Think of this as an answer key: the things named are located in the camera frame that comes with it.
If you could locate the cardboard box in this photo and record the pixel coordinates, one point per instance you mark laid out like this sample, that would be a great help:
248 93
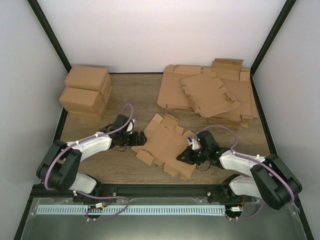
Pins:
84 100
89 78
165 141
91 116

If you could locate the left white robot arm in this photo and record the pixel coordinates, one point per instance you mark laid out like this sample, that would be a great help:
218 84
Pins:
59 169

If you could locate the light blue slotted cable duct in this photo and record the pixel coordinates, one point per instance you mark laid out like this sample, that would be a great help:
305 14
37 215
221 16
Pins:
132 210

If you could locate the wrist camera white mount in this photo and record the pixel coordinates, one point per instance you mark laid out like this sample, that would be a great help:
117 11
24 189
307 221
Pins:
193 143
130 126

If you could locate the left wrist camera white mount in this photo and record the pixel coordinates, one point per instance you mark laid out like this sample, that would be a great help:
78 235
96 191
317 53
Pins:
130 126

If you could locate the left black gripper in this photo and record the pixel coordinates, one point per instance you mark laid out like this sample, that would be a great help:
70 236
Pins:
135 141

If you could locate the stack of flat cardboard blanks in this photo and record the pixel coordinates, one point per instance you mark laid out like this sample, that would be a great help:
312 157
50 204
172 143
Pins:
235 77

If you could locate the black aluminium frame rail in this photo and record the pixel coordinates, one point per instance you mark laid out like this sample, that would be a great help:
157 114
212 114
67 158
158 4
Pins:
219 192

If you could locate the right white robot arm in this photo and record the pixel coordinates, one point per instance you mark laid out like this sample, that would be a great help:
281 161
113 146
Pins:
264 177

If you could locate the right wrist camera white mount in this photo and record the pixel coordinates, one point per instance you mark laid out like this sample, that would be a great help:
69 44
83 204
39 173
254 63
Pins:
193 143

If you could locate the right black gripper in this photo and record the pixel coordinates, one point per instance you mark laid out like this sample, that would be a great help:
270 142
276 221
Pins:
188 157

